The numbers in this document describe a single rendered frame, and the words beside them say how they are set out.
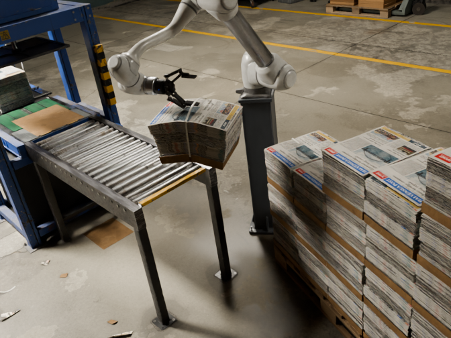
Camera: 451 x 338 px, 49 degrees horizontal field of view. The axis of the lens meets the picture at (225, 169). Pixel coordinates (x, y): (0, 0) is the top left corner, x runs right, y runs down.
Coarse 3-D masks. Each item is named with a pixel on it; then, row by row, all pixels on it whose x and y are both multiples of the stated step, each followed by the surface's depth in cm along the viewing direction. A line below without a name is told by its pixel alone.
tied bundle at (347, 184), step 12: (324, 156) 220; (324, 168) 224; (336, 168) 214; (348, 168) 206; (324, 180) 227; (336, 180) 217; (348, 180) 209; (360, 180) 201; (336, 192) 220; (348, 192) 212; (360, 192) 204; (360, 204) 206
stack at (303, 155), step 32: (288, 160) 262; (320, 160) 258; (288, 192) 268; (320, 192) 234; (288, 224) 281; (352, 224) 218; (352, 256) 225; (384, 256) 202; (384, 288) 209; (352, 320) 246
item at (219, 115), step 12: (216, 108) 246; (228, 108) 247; (240, 108) 249; (204, 120) 234; (216, 120) 236; (228, 120) 237; (240, 120) 252; (204, 132) 233; (216, 132) 231; (228, 132) 234; (240, 132) 260; (204, 144) 236; (216, 144) 234; (228, 144) 238; (204, 156) 240; (216, 156) 239
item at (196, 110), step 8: (200, 104) 250; (208, 104) 249; (192, 112) 242; (200, 112) 241; (184, 120) 235; (192, 120) 234; (184, 128) 235; (192, 128) 234; (184, 136) 238; (192, 136) 236; (184, 144) 240; (192, 144) 239; (192, 152) 242
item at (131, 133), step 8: (96, 120) 353; (104, 120) 350; (120, 128) 334; (136, 136) 320; (144, 136) 318; (152, 144) 306; (208, 168) 271; (200, 176) 280; (208, 176) 274; (216, 176) 276; (208, 184) 278; (216, 184) 278
